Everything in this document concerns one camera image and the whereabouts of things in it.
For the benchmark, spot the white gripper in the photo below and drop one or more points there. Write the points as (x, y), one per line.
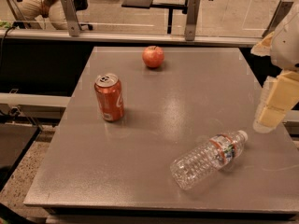
(287, 48)

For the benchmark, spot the clear plastic water bottle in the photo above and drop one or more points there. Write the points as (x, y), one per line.
(208, 158)

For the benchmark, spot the red coke can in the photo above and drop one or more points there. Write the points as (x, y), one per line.
(108, 91)

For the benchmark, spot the red apple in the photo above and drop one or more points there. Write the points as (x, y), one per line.
(153, 56)

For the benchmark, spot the seated person in background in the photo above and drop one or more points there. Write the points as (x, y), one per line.
(51, 9)

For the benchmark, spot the black side table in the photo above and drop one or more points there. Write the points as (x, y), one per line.
(15, 140)

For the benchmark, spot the right metal glass bracket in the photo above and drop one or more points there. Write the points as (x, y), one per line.
(281, 11)

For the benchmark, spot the metal glass bracket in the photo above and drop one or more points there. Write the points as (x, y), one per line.
(191, 19)
(71, 17)
(281, 11)

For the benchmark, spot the middle metal glass bracket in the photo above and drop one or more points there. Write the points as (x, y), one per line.
(191, 19)

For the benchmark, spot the left metal glass bracket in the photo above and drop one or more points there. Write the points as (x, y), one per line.
(71, 17)

